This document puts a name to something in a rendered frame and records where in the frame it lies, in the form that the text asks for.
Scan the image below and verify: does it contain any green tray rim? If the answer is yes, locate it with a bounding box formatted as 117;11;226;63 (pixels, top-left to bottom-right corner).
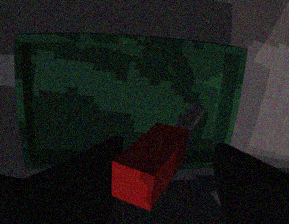
14;32;248;171

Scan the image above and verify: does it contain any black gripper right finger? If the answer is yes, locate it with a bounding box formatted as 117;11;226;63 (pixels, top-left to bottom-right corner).
212;143;289;224

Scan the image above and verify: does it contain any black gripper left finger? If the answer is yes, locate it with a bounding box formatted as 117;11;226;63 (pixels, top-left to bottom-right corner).
0;136;123;224

